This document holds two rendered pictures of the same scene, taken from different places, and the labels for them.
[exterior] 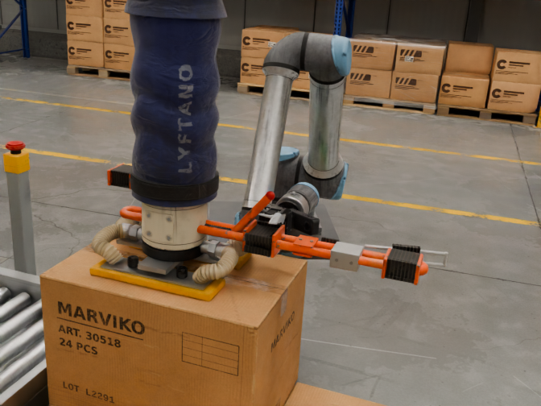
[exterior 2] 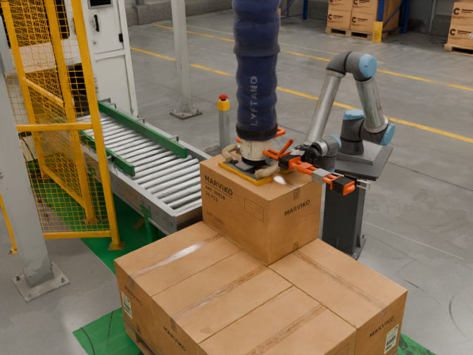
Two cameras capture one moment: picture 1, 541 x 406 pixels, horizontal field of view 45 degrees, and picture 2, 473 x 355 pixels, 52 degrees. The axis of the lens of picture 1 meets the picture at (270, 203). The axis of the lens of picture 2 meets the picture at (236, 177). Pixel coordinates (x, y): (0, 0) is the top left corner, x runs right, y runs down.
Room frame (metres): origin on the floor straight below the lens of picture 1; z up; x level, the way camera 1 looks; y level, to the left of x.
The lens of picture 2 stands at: (-0.54, -0.97, 2.17)
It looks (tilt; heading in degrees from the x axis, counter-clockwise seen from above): 28 degrees down; 32
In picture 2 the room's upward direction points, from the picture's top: 1 degrees counter-clockwise
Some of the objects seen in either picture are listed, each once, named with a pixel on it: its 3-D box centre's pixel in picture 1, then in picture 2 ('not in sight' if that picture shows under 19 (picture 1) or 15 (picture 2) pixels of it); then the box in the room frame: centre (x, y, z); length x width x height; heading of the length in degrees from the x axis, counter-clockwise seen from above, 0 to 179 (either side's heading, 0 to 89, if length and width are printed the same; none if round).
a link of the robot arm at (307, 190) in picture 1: (299, 201); (329, 145); (1.80, -0.09, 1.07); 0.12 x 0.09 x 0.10; 162
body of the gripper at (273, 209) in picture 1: (279, 219); (307, 153); (1.64, -0.03, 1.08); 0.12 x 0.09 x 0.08; 162
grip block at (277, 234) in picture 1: (263, 238); (289, 160); (1.51, 0.01, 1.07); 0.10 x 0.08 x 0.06; 162
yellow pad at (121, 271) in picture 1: (157, 271); (243, 168); (1.49, 0.28, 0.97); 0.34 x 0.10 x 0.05; 72
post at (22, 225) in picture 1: (26, 272); (225, 160); (2.34, 0.97, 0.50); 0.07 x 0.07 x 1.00; 71
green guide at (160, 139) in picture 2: not in sight; (139, 124); (2.43, 1.94, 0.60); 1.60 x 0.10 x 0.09; 71
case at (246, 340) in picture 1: (179, 331); (258, 199); (1.58, 0.23, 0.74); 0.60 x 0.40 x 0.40; 71
